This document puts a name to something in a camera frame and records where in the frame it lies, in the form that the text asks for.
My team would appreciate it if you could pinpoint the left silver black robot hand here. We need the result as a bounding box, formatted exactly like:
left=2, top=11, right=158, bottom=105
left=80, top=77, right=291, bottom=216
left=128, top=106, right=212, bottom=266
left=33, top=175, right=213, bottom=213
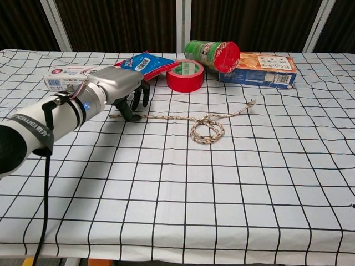
left=85, top=66, right=151, bottom=122

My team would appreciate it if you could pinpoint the beige braided rope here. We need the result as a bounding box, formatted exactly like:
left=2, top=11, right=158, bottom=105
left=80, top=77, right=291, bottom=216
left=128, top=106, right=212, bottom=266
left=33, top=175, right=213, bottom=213
left=108, top=100, right=256, bottom=145

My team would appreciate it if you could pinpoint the blue snack bag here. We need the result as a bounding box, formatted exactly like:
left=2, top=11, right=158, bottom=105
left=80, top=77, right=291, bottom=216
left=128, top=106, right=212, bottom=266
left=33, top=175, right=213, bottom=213
left=114, top=51, right=180, bottom=83

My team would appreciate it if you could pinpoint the white toothpaste box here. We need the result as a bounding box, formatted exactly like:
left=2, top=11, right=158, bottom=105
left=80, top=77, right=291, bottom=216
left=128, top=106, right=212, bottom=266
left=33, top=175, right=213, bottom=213
left=43, top=65, right=117, bottom=92

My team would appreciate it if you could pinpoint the red tape roll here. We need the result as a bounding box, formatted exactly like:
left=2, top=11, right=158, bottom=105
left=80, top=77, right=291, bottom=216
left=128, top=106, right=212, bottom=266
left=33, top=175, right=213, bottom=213
left=166, top=59, right=205, bottom=94

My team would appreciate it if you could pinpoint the green chip can red lid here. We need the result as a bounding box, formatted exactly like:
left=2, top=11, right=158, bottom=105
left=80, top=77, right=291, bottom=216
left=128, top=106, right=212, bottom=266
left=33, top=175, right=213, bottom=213
left=184, top=40, right=241, bottom=74

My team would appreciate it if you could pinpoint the white black-checked tablecloth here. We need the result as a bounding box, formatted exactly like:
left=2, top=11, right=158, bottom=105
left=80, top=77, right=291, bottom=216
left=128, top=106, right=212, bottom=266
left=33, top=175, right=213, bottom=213
left=0, top=49, right=355, bottom=263

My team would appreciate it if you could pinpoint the orange and blue cracker box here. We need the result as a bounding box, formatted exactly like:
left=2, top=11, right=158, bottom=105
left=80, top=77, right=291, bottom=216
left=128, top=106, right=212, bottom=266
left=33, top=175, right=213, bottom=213
left=217, top=52, right=298, bottom=90

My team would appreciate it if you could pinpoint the grey metal partition post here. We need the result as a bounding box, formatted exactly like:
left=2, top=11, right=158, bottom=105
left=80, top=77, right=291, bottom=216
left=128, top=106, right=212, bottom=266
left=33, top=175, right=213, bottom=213
left=302, top=0, right=338, bottom=53
left=39, top=0, right=73, bottom=52
left=175, top=0, right=192, bottom=53

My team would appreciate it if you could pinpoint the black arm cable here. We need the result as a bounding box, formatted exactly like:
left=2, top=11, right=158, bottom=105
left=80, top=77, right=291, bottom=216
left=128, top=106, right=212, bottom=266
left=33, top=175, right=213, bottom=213
left=32, top=98, right=61, bottom=266

